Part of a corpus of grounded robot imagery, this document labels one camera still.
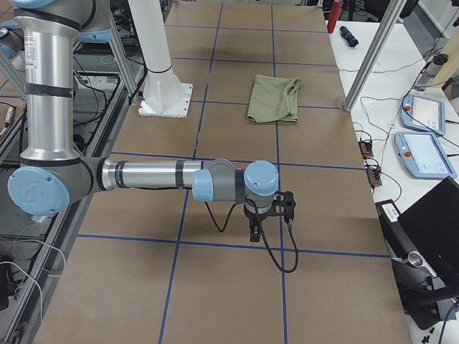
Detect blue teach pendant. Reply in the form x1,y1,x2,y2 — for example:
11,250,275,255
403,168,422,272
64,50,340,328
400,94,446,136
394,131,458,180

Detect clear water bottle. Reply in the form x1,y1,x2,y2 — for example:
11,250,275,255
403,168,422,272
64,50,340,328
415,53,449,92

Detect aluminium frame post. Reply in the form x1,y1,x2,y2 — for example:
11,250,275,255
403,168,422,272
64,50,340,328
344,0,407,112

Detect far blue teach pendant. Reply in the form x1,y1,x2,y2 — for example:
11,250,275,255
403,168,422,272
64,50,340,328
400,94,446,136

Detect near blue teach pendant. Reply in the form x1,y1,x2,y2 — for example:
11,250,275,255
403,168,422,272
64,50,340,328
394,131,458,180

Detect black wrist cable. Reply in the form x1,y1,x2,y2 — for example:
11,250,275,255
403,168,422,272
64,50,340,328
204,199,299,275

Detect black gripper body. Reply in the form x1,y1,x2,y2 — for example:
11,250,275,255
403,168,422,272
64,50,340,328
244,191,295,229

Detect red cylinder tube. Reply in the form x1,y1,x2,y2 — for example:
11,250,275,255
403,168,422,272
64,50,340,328
327,0,343,34

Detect olive green long-sleeve shirt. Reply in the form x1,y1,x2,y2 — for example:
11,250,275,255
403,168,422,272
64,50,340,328
247,75,302,123

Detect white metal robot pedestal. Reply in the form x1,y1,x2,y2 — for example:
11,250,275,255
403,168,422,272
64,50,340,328
128,0,193,118

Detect black laptop computer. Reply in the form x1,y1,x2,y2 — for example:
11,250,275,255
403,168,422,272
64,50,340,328
398,177,458,285

